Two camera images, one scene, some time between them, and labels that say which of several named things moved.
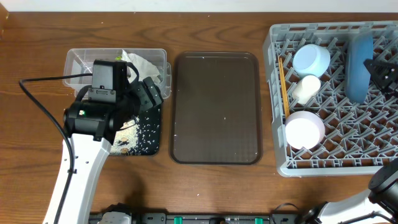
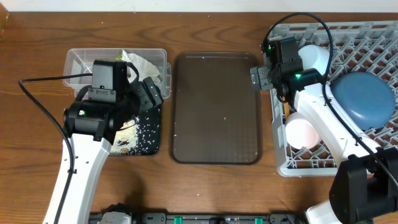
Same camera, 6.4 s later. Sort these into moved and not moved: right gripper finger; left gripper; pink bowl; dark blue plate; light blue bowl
Moved: dark blue plate; right gripper finger
Not moved: left gripper; pink bowl; light blue bowl
